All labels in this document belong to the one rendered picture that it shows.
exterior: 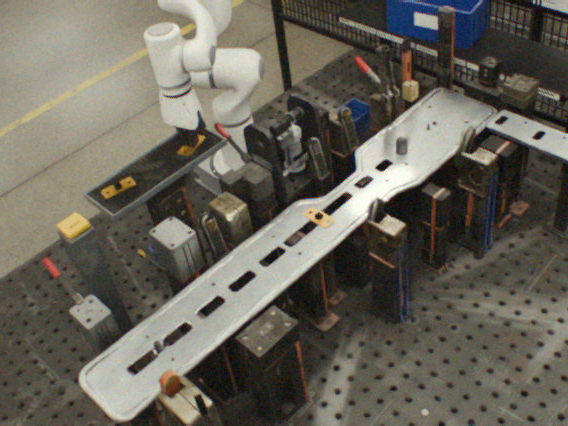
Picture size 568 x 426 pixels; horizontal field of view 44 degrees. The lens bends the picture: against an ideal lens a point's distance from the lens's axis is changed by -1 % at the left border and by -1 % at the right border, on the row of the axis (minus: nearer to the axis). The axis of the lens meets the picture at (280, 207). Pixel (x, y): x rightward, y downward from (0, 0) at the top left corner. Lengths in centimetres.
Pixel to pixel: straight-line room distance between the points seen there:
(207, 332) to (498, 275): 88
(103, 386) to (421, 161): 102
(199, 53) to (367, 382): 92
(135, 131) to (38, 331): 206
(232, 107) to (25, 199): 193
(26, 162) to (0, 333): 200
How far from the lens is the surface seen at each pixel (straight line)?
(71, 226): 176
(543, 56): 238
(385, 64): 209
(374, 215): 174
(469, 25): 236
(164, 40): 167
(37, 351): 217
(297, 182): 200
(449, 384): 188
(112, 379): 163
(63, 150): 412
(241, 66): 209
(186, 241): 170
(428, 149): 202
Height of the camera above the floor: 227
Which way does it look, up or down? 43 degrees down
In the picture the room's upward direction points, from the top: 10 degrees counter-clockwise
